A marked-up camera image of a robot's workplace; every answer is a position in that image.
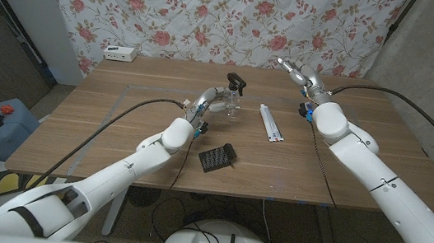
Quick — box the clear spray bottle black pump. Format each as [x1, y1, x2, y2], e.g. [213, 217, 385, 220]
[216, 71, 249, 119]

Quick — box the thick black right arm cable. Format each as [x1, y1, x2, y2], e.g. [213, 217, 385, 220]
[322, 80, 434, 174]

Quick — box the black round fan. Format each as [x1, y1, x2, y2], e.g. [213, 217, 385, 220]
[126, 185, 163, 210]

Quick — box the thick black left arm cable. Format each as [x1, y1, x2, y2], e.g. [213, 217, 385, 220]
[25, 82, 187, 211]

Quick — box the white toothpaste tube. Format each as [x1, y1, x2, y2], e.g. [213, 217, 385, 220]
[254, 103, 288, 144]

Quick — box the grey table leg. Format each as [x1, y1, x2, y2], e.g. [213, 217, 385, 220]
[309, 205, 343, 243]

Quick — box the white table leg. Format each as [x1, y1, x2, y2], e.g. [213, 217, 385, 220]
[100, 182, 130, 239]

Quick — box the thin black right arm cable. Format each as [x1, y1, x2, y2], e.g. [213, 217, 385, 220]
[293, 122, 434, 243]

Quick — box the yellow black object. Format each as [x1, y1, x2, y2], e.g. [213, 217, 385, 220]
[0, 169, 49, 204]

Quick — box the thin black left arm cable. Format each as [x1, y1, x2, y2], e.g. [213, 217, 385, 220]
[146, 124, 200, 243]

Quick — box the floral backdrop cloth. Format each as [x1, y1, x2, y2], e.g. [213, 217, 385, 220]
[24, 0, 407, 113]

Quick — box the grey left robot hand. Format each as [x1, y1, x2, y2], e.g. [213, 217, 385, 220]
[180, 82, 245, 139]

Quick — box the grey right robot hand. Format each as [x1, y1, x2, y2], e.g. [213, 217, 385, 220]
[271, 56, 337, 108]

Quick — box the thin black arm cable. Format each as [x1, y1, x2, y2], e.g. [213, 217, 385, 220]
[146, 124, 200, 243]
[293, 122, 434, 243]

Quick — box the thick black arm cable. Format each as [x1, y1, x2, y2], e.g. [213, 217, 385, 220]
[322, 80, 434, 174]
[25, 82, 187, 211]

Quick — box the black pole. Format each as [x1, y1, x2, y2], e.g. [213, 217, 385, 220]
[382, 0, 419, 49]

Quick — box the white power strip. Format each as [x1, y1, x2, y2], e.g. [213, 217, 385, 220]
[102, 44, 139, 64]

